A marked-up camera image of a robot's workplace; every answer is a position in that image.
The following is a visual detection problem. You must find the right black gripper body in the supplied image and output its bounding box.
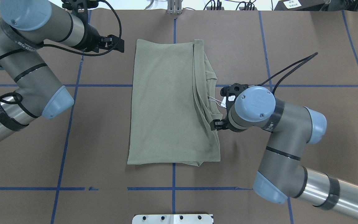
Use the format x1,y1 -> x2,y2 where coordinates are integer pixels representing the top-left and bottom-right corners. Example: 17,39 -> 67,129
223,112 -> 238,133

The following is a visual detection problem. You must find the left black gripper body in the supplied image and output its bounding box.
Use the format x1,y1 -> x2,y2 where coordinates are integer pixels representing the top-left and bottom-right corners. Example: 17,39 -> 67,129
81,24 -> 112,53

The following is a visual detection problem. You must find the olive green long-sleeve shirt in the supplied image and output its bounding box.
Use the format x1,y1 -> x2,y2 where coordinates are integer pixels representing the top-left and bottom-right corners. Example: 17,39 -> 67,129
127,39 -> 223,166

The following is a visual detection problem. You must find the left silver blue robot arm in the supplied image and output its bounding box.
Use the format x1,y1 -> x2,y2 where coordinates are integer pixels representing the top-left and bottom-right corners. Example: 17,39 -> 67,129
0,0 -> 125,142

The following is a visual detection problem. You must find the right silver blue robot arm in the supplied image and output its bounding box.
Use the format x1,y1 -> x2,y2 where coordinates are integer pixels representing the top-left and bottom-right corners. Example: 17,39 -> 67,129
213,83 -> 358,220

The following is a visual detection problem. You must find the white paper hang tag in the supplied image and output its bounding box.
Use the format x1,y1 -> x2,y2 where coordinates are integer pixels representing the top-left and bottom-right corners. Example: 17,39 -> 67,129
207,96 -> 227,108

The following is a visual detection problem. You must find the brown paper table cover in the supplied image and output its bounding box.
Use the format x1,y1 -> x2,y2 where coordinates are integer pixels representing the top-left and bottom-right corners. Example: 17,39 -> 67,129
0,10 -> 358,224

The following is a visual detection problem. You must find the black box with label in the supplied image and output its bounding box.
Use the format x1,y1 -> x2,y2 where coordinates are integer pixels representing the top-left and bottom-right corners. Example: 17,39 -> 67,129
273,0 -> 331,11

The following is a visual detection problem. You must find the black left camera cable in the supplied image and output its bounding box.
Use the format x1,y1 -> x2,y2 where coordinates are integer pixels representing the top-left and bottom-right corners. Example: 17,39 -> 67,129
0,0 -> 122,103

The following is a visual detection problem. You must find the black camera cable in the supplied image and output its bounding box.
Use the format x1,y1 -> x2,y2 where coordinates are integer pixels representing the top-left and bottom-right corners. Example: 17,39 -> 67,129
0,0 -> 122,103
257,52 -> 319,94

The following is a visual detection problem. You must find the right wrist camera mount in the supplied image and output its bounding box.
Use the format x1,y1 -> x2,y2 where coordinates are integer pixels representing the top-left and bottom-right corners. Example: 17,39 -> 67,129
220,83 -> 250,109

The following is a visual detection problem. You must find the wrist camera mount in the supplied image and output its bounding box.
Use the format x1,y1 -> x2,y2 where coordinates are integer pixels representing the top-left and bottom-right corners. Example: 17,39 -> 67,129
220,83 -> 250,109
61,0 -> 99,11

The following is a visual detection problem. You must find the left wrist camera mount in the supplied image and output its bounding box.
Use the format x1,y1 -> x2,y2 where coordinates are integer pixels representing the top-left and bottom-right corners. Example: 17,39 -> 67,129
61,0 -> 99,11

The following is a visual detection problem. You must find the aluminium frame post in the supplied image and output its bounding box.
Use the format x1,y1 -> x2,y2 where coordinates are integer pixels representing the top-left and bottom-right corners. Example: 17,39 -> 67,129
167,0 -> 183,15

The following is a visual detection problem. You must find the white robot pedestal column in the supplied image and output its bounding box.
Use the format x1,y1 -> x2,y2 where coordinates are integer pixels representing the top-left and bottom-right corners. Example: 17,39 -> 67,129
132,214 -> 214,224

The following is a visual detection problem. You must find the black right camera cable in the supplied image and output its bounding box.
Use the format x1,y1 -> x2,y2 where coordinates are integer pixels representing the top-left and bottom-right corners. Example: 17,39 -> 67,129
257,52 -> 319,94

